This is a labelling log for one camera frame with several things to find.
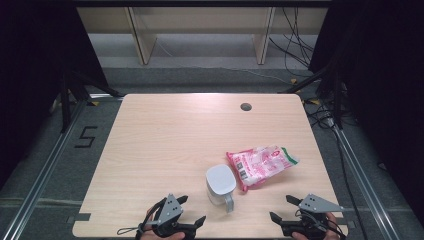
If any pink and white snack bag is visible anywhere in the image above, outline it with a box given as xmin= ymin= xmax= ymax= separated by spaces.
xmin=226 ymin=144 xmax=300 ymax=193

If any tangle of black floor cables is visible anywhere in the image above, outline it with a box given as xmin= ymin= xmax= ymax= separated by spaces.
xmin=304 ymin=99 xmax=338 ymax=131

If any metal floor rail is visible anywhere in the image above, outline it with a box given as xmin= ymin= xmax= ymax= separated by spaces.
xmin=0 ymin=99 xmax=88 ymax=240
xmin=332 ymin=125 xmax=403 ymax=240

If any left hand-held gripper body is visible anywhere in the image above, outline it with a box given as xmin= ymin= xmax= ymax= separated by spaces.
xmin=135 ymin=193 xmax=198 ymax=240

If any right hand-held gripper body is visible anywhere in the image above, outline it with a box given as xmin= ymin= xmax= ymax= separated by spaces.
xmin=280 ymin=193 xmax=346 ymax=240

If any bundle of black cables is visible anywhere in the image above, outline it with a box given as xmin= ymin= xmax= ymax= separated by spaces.
xmin=267 ymin=6 xmax=316 ymax=78

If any white lidded plastic pitcher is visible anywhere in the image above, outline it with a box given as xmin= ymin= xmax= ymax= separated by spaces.
xmin=205 ymin=163 xmax=237 ymax=214

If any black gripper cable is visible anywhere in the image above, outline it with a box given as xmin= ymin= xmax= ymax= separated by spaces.
xmin=328 ymin=216 xmax=348 ymax=240

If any person's left hand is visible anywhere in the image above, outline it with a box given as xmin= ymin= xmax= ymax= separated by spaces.
xmin=139 ymin=207 xmax=187 ymax=240

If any black metal stand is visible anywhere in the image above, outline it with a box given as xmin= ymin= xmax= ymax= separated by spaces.
xmin=279 ymin=62 xmax=345 ymax=130
xmin=59 ymin=67 xmax=124 ymax=134

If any beige wooden shelf unit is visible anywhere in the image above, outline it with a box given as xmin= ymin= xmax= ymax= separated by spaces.
xmin=76 ymin=6 xmax=330 ymax=66

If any dark curtain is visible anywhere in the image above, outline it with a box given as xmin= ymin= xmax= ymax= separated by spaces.
xmin=309 ymin=0 xmax=424 ymax=231
xmin=0 ymin=0 xmax=109 ymax=189

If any black table edge bracket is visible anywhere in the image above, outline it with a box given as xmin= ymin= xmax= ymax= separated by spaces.
xmin=66 ymin=212 xmax=92 ymax=225

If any grey gripper wrist strap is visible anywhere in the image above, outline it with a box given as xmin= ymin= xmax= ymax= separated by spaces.
xmin=116 ymin=224 xmax=148 ymax=236

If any person's right hand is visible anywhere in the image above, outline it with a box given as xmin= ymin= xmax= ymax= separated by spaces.
xmin=292 ymin=212 xmax=339 ymax=240

